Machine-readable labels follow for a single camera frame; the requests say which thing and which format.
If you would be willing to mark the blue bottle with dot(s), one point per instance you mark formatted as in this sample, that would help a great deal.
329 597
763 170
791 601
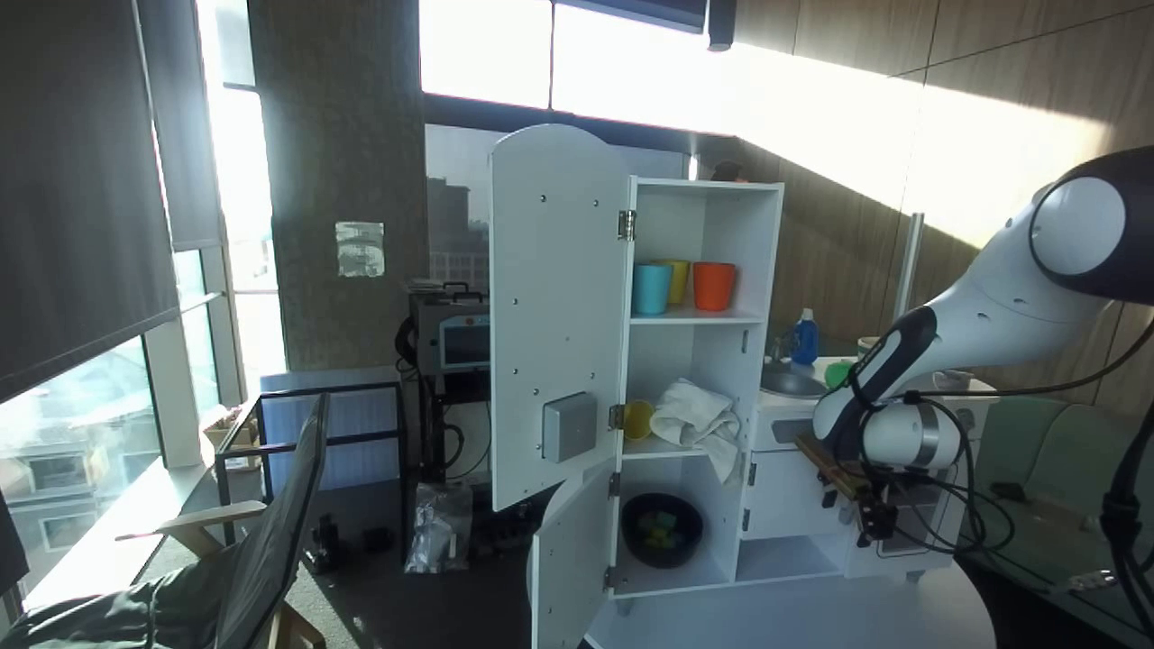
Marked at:
804 339

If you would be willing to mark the black equipment rack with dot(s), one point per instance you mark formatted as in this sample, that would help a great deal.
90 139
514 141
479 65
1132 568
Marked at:
453 363

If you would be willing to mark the white toy kitchen cabinet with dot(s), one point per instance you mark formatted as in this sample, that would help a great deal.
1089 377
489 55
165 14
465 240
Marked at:
704 240

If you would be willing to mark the cream bowl with green stripe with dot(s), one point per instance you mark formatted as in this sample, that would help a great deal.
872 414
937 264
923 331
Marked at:
872 345

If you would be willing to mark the tall white fridge door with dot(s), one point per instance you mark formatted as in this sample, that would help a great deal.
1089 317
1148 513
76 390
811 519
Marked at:
554 301

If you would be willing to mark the blue plastic cup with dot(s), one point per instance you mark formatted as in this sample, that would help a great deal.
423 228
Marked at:
652 290

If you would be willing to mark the yellow plastic cup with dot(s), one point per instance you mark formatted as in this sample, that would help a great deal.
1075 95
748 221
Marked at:
635 420

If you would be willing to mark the yellow-green plastic cup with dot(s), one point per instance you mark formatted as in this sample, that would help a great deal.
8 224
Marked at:
681 286

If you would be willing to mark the clear plastic bag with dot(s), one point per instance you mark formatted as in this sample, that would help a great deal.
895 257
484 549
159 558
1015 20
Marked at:
432 526

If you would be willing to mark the black bowl with fruit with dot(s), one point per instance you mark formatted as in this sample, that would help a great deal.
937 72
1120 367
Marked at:
663 526

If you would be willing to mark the paper sheet on column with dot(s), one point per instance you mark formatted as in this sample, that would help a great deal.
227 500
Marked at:
361 248

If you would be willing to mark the orange plastic cup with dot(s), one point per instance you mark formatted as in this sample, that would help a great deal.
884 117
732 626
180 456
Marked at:
716 290

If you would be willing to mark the green sofa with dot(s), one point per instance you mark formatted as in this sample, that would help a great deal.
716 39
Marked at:
1048 506

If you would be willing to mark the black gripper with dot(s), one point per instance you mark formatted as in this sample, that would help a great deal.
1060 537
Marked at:
871 506

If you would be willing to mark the short white fridge door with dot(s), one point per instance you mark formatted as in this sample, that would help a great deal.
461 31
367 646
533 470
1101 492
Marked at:
574 562

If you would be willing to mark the green toy cup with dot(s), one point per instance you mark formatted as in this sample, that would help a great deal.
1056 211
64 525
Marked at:
837 373

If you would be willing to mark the small white cabinet door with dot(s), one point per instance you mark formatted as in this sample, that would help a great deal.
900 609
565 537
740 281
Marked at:
778 492

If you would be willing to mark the white crumpled cloth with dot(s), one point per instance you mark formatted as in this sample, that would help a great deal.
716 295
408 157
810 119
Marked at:
693 414

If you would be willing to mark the dark window blind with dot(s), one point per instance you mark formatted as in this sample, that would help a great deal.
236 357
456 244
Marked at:
82 180

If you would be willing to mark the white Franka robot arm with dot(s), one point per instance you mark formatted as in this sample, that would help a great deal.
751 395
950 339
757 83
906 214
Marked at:
1020 301

